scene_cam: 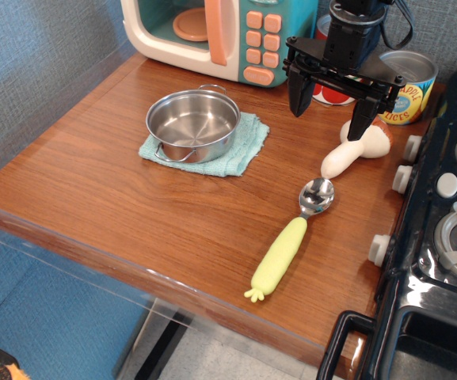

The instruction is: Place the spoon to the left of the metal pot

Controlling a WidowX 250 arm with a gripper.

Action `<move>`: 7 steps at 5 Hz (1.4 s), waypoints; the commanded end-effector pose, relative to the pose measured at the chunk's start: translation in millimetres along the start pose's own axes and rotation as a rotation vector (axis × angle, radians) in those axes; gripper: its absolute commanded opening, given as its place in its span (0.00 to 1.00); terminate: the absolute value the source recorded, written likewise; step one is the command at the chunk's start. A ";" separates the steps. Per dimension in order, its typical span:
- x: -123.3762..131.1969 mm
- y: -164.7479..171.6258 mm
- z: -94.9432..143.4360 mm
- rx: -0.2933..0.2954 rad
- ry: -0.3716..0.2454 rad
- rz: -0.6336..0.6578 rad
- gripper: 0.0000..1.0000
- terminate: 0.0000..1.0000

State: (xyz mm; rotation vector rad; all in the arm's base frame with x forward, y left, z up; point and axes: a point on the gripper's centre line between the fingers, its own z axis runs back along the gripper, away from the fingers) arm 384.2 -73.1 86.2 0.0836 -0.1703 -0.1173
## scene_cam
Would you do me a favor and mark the stainless steel pot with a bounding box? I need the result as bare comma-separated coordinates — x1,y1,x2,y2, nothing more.
146,85,242,164

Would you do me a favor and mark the pineapple slices can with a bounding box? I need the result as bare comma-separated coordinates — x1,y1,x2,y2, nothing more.
379,51,438,125

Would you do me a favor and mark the tomato sauce can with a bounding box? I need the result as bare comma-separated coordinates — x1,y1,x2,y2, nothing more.
312,14,355,106

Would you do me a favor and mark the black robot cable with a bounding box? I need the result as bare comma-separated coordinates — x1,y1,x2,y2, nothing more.
378,0,414,51

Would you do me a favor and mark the black toy stove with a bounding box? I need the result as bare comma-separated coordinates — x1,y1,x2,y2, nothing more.
318,71,457,379

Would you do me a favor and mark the teal folded cloth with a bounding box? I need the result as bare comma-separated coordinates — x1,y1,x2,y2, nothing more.
139,112,270,177

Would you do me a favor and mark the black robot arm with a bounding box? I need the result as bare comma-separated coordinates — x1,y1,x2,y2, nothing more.
284,1,406,141

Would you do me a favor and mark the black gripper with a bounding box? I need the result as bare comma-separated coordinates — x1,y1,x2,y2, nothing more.
284,11,407,141

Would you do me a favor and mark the toy microwave teal and peach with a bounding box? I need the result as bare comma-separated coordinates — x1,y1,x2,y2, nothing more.
121,0,318,88

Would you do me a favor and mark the plush mushroom toy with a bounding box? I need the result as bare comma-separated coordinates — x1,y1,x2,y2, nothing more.
321,118,394,179

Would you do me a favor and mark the spoon with yellow-green handle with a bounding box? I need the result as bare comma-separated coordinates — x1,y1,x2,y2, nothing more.
244,177,335,303

